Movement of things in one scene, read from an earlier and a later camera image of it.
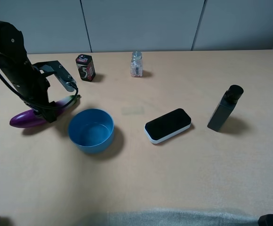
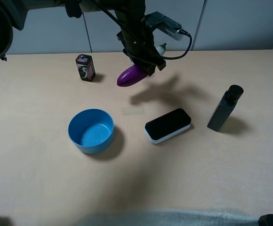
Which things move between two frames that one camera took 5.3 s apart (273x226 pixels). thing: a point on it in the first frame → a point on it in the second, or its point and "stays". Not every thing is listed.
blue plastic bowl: (92, 130) stays
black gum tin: (85, 64) stays
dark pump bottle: (222, 113) stays
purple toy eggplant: (29, 119) → (133, 74)
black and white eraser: (164, 127) stays
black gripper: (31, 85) → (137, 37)
